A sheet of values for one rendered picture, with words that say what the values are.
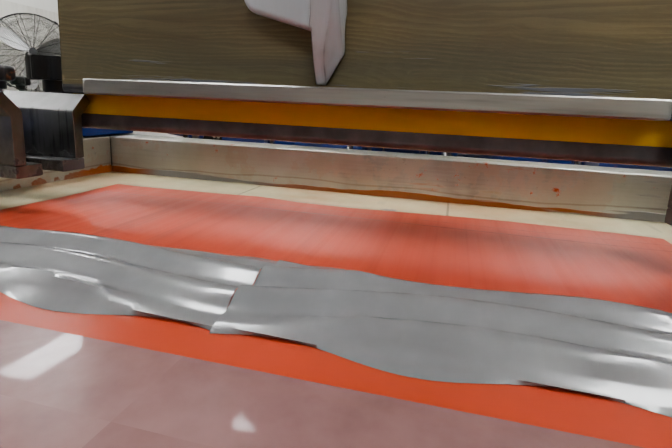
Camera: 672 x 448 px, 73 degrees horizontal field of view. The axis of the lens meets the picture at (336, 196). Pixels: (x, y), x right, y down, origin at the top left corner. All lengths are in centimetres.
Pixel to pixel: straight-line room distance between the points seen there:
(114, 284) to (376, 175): 25
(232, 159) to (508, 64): 26
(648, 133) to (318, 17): 19
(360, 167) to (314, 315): 24
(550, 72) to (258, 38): 17
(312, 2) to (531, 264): 18
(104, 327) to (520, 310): 14
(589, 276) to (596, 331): 8
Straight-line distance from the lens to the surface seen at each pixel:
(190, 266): 20
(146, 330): 17
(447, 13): 28
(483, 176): 38
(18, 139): 34
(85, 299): 19
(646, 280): 27
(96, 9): 37
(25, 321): 19
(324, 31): 27
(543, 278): 24
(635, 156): 30
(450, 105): 26
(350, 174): 39
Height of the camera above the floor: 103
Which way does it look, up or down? 11 degrees down
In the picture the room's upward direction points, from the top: 3 degrees clockwise
